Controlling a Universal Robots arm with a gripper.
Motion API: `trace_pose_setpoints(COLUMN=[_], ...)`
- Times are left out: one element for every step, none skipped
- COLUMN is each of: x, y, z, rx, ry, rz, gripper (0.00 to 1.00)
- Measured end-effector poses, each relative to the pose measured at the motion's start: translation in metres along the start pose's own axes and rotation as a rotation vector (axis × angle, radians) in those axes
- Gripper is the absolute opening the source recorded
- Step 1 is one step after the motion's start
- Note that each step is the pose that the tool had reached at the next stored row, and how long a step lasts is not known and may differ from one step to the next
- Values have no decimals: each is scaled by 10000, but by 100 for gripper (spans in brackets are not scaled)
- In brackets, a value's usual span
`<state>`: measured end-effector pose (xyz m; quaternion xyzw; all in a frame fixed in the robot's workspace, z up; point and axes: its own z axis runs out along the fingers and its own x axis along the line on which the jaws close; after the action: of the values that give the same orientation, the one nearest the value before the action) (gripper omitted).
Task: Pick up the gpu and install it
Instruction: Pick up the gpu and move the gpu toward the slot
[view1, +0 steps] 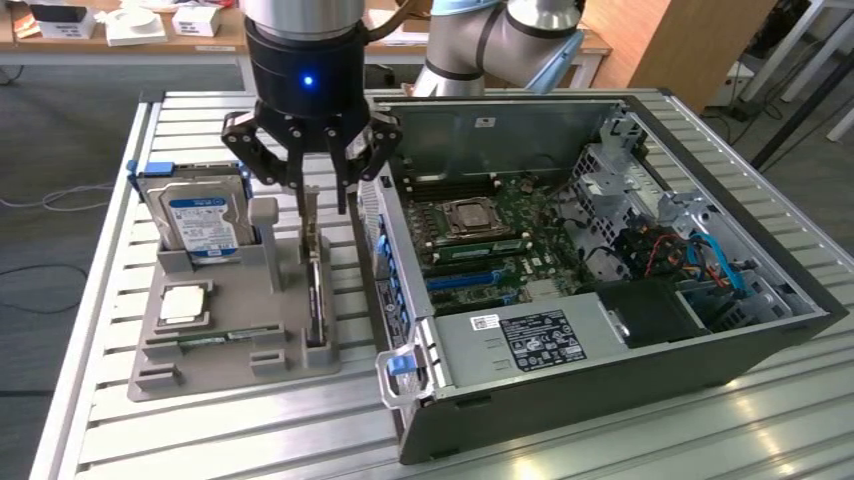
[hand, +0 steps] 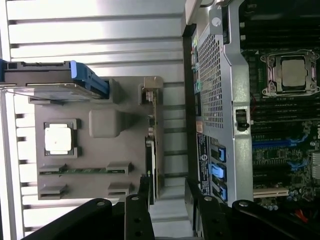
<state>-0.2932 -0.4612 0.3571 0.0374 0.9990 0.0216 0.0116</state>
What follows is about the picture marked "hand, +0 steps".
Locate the loose silver CPU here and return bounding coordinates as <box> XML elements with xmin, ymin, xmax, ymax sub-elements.
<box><xmin>44</xmin><ymin>122</ymin><xmax>74</xmax><ymax>152</ymax></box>

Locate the blue slot retention clip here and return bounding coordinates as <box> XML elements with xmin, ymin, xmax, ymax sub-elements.
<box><xmin>210</xmin><ymin>161</ymin><xmax>227</xmax><ymax>184</ymax></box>
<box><xmin>216</xmin><ymin>147</ymin><xmax>227</xmax><ymax>161</ymax></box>
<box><xmin>216</xmin><ymin>185</ymin><xmax>229</xmax><ymax>201</ymax></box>

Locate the chipset heatsink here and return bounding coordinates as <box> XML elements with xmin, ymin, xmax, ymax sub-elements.
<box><xmin>310</xmin><ymin>151</ymin><xmax>320</xmax><ymax>182</ymax></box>

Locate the blue expansion slot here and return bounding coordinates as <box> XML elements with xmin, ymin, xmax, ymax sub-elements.
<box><xmin>251</xmin><ymin>139</ymin><xmax>293</xmax><ymax>150</ymax></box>

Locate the loose green RAM stick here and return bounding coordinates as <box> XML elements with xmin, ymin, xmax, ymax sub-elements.
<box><xmin>39</xmin><ymin>166</ymin><xmax>126</xmax><ymax>176</ymax></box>

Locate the white expansion slot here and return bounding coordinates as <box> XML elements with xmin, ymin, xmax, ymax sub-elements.
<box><xmin>253</xmin><ymin>188</ymin><xmax>289</xmax><ymax>199</ymax></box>

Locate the hard disk with blue caddy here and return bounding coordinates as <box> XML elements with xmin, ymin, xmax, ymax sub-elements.
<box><xmin>0</xmin><ymin>59</ymin><xmax>111</xmax><ymax>98</ymax></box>

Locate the green motherboard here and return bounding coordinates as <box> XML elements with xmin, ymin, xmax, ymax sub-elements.
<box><xmin>238</xmin><ymin>0</ymin><xmax>320</xmax><ymax>208</ymax></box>

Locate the black open PC case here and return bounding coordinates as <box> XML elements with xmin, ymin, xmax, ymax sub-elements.
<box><xmin>182</xmin><ymin>0</ymin><xmax>320</xmax><ymax>240</ymax></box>

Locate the gray parts rack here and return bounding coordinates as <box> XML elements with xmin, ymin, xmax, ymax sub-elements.
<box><xmin>27</xmin><ymin>76</ymin><xmax>165</xmax><ymax>201</ymax></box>

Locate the CPU socket with CPU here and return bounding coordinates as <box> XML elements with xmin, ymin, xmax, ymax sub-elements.
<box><xmin>259</xmin><ymin>51</ymin><xmax>320</xmax><ymax>98</ymax></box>

